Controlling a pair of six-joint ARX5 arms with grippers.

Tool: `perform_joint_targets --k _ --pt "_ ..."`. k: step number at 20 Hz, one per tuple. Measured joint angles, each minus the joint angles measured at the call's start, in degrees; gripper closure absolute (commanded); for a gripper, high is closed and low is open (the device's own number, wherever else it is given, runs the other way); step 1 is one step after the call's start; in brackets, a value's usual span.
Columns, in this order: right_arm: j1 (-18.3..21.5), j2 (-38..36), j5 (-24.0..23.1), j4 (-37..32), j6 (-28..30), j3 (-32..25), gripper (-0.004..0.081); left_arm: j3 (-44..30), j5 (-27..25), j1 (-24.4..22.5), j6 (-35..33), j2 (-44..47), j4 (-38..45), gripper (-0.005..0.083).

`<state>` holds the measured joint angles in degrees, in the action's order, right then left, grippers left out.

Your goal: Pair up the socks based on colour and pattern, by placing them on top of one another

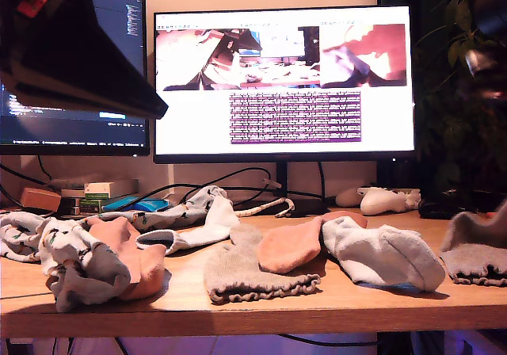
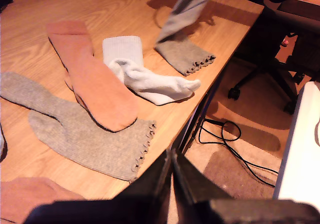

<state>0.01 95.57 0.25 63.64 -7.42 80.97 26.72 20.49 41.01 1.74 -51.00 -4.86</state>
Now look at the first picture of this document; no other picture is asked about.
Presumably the black flat device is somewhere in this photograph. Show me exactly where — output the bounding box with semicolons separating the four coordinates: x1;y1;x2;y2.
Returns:
417;198;476;220

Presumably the dark green box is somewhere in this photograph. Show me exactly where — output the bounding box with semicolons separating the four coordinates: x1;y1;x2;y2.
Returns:
59;196;105;217

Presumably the white patterned item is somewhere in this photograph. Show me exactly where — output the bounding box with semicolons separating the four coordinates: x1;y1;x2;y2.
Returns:
402;189;421;210

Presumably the green leafy houseplant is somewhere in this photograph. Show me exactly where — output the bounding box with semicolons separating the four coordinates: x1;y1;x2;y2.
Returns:
411;0;507;197

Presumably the white and green box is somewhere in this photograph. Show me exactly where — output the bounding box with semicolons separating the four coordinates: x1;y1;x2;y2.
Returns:
83;181;116;201

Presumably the monitor with dark code screen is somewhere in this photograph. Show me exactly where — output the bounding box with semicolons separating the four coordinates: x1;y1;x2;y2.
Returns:
0;0;151;158

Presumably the monitor with bright white screen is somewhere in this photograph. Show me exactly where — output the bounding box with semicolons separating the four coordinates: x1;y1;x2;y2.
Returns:
152;6;416;165

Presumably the grey frilly cuff sock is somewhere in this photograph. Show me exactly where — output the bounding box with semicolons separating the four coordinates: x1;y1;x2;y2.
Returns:
203;224;321;305
439;202;507;288

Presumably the blue plastic pack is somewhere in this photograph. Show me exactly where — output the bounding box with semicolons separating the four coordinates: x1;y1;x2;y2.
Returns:
101;196;170;214

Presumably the black desk cable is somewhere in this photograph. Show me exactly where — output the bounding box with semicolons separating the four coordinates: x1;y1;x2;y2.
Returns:
134;167;274;208
0;155;55;209
276;333;379;349
316;162;328;201

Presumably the black monitor stand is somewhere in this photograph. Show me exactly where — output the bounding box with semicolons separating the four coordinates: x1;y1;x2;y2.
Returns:
233;162;332;218

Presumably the pink sock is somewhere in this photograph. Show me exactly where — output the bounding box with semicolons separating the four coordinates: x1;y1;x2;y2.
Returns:
256;210;368;275
86;216;166;302

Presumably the white game controller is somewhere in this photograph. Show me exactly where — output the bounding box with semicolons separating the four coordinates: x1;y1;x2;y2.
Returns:
358;187;409;217

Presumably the cream rounded device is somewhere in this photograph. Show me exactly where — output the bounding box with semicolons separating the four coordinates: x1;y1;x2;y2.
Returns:
334;188;364;208

